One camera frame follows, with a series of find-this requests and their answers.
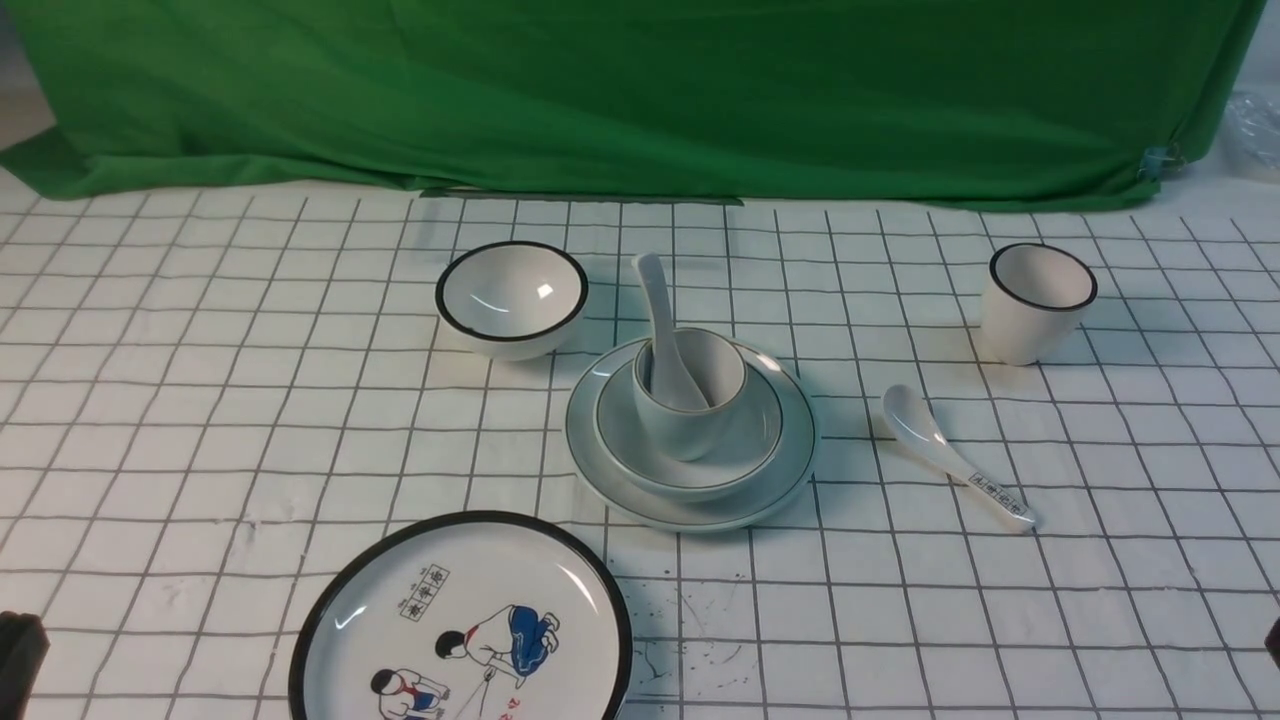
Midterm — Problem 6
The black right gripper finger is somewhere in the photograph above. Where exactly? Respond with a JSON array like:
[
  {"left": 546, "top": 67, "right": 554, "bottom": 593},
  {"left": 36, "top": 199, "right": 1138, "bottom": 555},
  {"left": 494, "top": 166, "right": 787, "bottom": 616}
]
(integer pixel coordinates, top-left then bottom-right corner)
[{"left": 1263, "top": 619, "right": 1280, "bottom": 667}]

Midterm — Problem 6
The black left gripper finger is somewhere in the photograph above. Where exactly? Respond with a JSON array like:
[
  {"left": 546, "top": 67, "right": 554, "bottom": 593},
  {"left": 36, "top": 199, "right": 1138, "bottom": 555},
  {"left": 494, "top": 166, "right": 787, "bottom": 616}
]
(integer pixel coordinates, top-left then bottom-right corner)
[{"left": 1, "top": 612, "right": 50, "bottom": 720}]

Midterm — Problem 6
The pale green rimless cup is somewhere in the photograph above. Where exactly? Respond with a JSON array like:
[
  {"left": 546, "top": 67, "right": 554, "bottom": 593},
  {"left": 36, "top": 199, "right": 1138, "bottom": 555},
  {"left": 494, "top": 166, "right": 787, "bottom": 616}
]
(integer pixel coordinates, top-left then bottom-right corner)
[{"left": 632, "top": 327, "right": 749, "bottom": 461}]

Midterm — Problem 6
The pale green wide bowl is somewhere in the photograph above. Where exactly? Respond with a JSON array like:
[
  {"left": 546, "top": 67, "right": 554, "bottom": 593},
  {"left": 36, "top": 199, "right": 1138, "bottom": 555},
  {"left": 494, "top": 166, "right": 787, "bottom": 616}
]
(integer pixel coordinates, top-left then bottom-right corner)
[{"left": 595, "top": 357, "right": 785, "bottom": 502}]

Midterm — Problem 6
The plain white ceramic spoon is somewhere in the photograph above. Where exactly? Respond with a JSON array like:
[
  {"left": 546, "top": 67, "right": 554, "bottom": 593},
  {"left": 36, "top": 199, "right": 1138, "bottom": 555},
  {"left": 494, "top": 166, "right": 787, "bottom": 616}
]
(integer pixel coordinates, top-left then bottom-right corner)
[{"left": 634, "top": 252, "right": 709, "bottom": 413}]

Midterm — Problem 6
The white spoon with lettering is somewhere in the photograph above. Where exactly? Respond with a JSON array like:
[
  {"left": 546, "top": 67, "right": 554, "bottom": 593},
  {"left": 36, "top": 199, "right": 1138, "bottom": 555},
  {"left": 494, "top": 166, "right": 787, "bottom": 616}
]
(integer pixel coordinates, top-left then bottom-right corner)
[{"left": 881, "top": 384, "right": 1038, "bottom": 534}]

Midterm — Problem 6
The black-rimmed white cup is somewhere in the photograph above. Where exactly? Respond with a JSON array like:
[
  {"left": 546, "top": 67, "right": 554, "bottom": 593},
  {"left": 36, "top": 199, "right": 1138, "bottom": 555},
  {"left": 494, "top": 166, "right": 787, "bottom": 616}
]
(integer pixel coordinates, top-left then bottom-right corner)
[{"left": 979, "top": 242, "right": 1100, "bottom": 366}]

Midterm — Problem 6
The black-rimmed illustrated plate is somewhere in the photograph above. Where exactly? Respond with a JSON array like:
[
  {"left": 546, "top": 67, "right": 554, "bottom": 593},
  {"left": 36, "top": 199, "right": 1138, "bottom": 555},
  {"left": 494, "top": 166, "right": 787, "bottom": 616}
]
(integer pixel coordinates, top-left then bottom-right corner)
[{"left": 288, "top": 511, "right": 634, "bottom": 719}]

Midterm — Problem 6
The metal binder clip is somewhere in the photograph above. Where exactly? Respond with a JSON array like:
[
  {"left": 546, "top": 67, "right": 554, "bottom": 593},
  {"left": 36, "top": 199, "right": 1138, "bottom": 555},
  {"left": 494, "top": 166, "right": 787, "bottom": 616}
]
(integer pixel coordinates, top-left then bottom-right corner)
[{"left": 1135, "top": 145, "right": 1187, "bottom": 182}]

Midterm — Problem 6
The pale green flat plate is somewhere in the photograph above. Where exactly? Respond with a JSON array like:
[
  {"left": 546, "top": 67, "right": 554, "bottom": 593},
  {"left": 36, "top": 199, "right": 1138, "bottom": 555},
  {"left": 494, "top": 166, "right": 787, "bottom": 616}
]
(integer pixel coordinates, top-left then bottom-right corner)
[{"left": 564, "top": 340, "right": 820, "bottom": 533}]

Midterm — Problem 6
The clear plastic wrap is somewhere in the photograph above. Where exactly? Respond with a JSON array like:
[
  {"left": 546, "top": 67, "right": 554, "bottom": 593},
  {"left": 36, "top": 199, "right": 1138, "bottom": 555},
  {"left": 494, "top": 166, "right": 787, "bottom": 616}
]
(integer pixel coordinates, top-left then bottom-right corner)
[{"left": 1222, "top": 91, "right": 1279, "bottom": 184}]

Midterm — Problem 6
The green backdrop cloth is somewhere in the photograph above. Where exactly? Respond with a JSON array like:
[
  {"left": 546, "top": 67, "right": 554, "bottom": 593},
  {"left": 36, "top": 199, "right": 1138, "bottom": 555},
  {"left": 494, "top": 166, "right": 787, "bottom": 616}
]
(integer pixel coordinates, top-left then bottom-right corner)
[{"left": 3, "top": 1, "right": 1265, "bottom": 211}]

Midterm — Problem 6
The black-rimmed white bowl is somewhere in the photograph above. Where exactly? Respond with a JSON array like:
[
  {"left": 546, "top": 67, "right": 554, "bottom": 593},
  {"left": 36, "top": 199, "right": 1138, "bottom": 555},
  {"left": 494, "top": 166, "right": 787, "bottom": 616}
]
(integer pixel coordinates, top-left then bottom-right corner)
[{"left": 435, "top": 241, "right": 590, "bottom": 361}]

